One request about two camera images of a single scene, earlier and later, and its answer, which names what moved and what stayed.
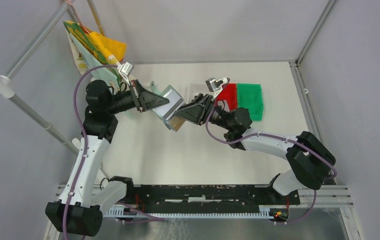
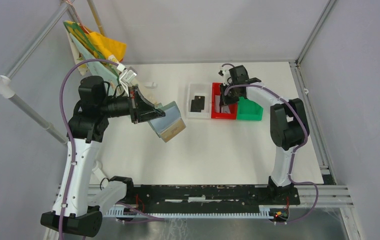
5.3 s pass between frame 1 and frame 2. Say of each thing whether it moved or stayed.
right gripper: moved
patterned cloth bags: stayed
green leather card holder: moved
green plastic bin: stayed
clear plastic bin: stayed
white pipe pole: stayed
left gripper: moved
